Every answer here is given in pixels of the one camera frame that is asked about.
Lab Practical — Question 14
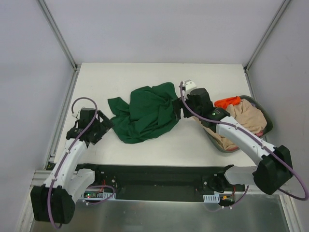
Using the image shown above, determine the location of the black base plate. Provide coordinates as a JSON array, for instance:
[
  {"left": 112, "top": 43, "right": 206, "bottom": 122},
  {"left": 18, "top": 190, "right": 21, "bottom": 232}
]
[{"left": 74, "top": 163, "right": 249, "bottom": 201}]

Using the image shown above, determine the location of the left aluminium side rail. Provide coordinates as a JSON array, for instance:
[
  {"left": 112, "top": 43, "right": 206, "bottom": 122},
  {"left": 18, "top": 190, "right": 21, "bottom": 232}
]
[{"left": 43, "top": 64, "right": 81, "bottom": 170}]

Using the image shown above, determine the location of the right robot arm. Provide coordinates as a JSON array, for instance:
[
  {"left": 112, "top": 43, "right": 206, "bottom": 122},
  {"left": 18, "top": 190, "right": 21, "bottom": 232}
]
[{"left": 173, "top": 85, "right": 294, "bottom": 195}]

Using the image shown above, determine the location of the aluminium frame post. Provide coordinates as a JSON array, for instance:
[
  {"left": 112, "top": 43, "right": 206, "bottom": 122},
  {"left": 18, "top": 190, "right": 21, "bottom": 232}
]
[
  {"left": 243, "top": 0, "right": 292, "bottom": 73},
  {"left": 36, "top": 0, "right": 79, "bottom": 71}
]

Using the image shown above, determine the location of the aluminium side rail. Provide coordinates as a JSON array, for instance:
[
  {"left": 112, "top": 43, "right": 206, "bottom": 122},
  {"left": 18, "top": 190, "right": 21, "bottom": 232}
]
[
  {"left": 43, "top": 64, "right": 81, "bottom": 170},
  {"left": 245, "top": 72, "right": 277, "bottom": 146}
]

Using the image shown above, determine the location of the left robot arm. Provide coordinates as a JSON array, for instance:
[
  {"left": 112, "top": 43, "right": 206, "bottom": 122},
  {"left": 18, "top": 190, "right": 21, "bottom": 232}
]
[{"left": 30, "top": 108, "right": 113, "bottom": 224}]

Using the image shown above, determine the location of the grey laundry basket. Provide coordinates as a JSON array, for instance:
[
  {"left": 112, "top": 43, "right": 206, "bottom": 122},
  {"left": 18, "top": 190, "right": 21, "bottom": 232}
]
[{"left": 205, "top": 95, "right": 273, "bottom": 153}]

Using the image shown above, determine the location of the right white cable duct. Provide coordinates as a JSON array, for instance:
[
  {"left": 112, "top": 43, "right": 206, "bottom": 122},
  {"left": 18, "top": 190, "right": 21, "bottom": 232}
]
[{"left": 203, "top": 194, "right": 220, "bottom": 203}]

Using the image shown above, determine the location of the white cable duct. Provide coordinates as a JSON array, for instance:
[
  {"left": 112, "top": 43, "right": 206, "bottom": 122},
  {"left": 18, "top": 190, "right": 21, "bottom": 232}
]
[
  {"left": 203, "top": 194, "right": 220, "bottom": 203},
  {"left": 82, "top": 191, "right": 116, "bottom": 201}
]

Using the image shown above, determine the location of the pink t shirt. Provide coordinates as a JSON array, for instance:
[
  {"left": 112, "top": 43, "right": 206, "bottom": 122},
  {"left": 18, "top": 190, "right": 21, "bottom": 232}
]
[{"left": 225, "top": 131, "right": 264, "bottom": 151}]

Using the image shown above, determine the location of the green t shirt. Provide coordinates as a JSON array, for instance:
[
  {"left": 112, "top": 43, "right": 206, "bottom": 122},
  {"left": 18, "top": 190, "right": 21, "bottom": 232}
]
[{"left": 108, "top": 82, "right": 179, "bottom": 144}]

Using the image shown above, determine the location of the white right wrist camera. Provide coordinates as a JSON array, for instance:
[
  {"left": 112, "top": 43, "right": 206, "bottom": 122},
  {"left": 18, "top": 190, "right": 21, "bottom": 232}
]
[{"left": 181, "top": 79, "right": 197, "bottom": 94}]

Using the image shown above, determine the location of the beige t shirt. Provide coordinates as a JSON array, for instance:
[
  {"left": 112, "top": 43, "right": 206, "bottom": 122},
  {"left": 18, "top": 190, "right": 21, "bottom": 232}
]
[{"left": 205, "top": 99, "right": 267, "bottom": 150}]

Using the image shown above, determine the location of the left aluminium frame post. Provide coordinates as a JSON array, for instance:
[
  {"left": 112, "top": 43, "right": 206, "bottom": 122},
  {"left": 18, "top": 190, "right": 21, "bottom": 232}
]
[{"left": 36, "top": 0, "right": 79, "bottom": 71}]

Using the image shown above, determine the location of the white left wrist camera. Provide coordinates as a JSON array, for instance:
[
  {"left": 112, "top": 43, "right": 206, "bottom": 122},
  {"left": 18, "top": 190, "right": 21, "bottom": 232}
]
[{"left": 72, "top": 107, "right": 85, "bottom": 119}]

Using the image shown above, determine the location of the right aluminium side rail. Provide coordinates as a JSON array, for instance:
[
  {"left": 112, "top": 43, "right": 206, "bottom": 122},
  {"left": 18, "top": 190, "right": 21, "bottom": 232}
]
[{"left": 245, "top": 72, "right": 277, "bottom": 146}]

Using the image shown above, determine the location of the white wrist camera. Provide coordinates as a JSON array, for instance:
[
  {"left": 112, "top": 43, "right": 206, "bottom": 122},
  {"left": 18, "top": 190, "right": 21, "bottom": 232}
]
[
  {"left": 72, "top": 107, "right": 85, "bottom": 119},
  {"left": 181, "top": 79, "right": 197, "bottom": 94}
]

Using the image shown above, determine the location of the right aluminium frame post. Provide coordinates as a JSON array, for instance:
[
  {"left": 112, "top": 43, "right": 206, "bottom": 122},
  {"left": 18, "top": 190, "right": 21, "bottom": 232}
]
[{"left": 243, "top": 0, "right": 292, "bottom": 73}]

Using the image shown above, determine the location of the front aluminium rail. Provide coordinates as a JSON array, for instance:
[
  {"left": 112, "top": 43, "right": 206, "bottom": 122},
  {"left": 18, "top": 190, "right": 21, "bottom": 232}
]
[{"left": 31, "top": 170, "right": 292, "bottom": 195}]

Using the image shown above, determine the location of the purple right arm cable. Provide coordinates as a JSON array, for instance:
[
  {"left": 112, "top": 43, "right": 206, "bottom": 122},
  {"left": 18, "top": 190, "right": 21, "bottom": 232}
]
[{"left": 180, "top": 81, "right": 309, "bottom": 213}]

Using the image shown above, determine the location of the orange t shirt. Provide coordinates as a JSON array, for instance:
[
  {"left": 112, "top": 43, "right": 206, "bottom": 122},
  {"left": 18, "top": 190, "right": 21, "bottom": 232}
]
[{"left": 214, "top": 96, "right": 241, "bottom": 109}]

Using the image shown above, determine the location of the left white cable duct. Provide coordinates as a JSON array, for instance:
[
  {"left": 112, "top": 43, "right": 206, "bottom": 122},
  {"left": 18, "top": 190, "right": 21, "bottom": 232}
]
[{"left": 82, "top": 191, "right": 116, "bottom": 201}]

